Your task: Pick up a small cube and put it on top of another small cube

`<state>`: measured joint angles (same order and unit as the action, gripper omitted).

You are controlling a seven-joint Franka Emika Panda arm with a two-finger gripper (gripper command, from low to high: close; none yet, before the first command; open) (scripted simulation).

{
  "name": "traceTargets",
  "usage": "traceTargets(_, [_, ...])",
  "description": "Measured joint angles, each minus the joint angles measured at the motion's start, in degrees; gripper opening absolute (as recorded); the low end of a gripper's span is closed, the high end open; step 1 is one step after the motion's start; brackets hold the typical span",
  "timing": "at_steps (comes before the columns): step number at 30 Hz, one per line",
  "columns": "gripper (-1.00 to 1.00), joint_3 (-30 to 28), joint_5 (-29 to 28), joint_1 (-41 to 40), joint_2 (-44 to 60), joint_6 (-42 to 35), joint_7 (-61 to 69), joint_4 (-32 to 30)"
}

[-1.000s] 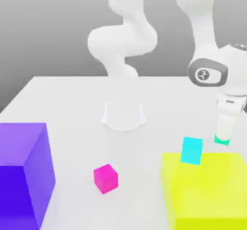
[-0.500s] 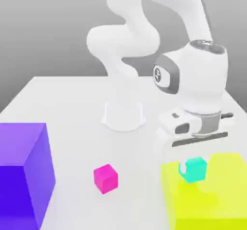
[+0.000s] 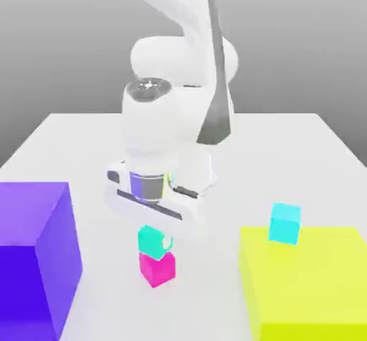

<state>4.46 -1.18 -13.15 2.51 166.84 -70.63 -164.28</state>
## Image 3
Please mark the small teal cube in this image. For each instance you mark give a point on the small teal cube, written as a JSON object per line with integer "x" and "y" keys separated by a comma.
{"x": 150, "y": 240}

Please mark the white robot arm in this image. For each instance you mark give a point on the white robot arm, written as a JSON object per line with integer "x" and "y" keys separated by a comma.
{"x": 160, "y": 123}

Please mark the large purple box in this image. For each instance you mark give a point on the large purple box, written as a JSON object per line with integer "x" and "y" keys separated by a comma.
{"x": 31, "y": 255}

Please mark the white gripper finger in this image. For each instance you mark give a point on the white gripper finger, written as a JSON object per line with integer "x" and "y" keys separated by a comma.
{"x": 166, "y": 242}

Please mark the large yellow box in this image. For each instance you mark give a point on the large yellow box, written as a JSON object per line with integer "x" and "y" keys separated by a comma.
{"x": 306, "y": 283}

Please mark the small cyan cube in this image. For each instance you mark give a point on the small cyan cube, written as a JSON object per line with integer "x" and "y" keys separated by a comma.
{"x": 283, "y": 225}

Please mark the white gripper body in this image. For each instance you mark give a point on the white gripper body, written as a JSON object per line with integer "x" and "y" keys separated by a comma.
{"x": 160, "y": 217}

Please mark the small magenta cube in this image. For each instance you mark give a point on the small magenta cube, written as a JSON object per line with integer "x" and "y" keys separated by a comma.
{"x": 157, "y": 270}

